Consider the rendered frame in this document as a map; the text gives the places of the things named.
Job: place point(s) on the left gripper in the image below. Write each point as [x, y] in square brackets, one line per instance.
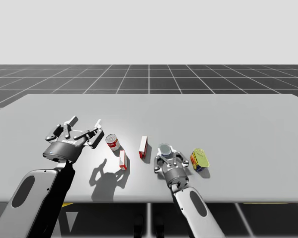
[63, 150]

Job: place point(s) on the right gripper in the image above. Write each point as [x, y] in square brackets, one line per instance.
[175, 176]

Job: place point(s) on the green and blue rectangular can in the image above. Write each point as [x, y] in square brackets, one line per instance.
[200, 160]

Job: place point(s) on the red and white can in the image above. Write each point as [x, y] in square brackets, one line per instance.
[112, 142]

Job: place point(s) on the red and white carton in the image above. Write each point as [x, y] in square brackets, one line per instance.
[123, 160]
[143, 147]

